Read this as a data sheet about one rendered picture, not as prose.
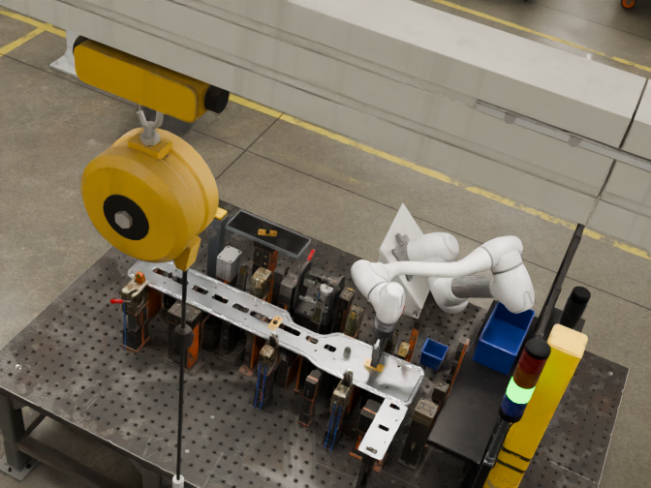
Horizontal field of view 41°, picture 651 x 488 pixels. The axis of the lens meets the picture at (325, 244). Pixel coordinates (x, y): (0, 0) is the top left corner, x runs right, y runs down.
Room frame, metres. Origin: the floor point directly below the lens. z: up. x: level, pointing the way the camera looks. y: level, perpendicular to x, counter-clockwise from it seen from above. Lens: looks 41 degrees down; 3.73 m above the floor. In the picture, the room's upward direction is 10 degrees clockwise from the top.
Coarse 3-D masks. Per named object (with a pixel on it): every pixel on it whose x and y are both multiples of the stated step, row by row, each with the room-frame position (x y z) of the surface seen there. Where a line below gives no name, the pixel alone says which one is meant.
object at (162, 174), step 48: (96, 48) 0.78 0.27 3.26; (144, 96) 0.75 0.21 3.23; (192, 96) 0.74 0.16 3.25; (144, 144) 0.77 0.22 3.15; (96, 192) 0.75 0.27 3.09; (144, 192) 0.73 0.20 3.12; (192, 192) 0.76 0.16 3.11; (144, 240) 0.73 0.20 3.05; (192, 240) 0.75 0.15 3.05; (192, 336) 0.77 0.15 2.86
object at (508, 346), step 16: (496, 304) 2.76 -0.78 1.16; (496, 320) 2.79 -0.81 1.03; (512, 320) 2.78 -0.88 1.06; (528, 320) 2.76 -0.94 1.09; (480, 336) 2.55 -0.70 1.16; (496, 336) 2.69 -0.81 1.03; (512, 336) 2.71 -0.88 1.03; (480, 352) 2.52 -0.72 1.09; (496, 352) 2.50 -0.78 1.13; (512, 352) 2.61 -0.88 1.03; (496, 368) 2.50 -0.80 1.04
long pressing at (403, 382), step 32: (160, 288) 2.67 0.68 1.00; (192, 288) 2.70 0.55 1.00; (224, 288) 2.73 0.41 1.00; (256, 320) 2.57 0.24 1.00; (288, 320) 2.60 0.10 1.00; (320, 352) 2.45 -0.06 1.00; (352, 352) 2.48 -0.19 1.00; (384, 352) 2.51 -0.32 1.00; (384, 384) 2.34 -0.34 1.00; (416, 384) 2.37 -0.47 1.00
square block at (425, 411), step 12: (420, 408) 2.20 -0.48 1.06; (432, 408) 2.21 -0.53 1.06; (420, 420) 2.17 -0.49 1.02; (432, 420) 2.18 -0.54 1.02; (408, 432) 2.19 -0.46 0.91; (420, 432) 2.17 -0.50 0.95; (408, 444) 2.18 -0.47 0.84; (420, 444) 2.17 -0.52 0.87; (408, 456) 2.18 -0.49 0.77; (420, 456) 2.23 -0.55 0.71; (408, 468) 2.17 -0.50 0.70
